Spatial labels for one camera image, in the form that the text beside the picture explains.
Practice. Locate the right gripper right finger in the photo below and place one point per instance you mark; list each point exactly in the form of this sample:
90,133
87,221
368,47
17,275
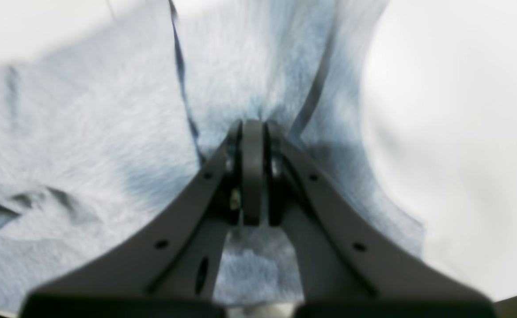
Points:
347,268

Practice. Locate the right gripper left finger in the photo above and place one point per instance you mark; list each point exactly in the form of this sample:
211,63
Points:
167,269

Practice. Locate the grey T-shirt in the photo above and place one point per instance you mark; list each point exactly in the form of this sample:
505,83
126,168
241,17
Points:
97,138

